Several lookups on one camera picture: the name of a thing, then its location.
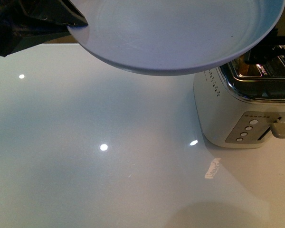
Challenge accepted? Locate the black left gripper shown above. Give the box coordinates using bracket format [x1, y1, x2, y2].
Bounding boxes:
[0, 0, 88, 57]

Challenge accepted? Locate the white toaster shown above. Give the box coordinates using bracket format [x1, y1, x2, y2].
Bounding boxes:
[193, 56, 285, 148]

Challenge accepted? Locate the grey round plate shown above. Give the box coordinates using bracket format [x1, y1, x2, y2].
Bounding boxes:
[69, 0, 285, 76]

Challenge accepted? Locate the slice of brown bread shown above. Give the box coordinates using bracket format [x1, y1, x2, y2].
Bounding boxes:
[231, 56, 261, 77]

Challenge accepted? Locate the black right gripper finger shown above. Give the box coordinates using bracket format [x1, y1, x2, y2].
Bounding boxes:
[244, 28, 285, 65]

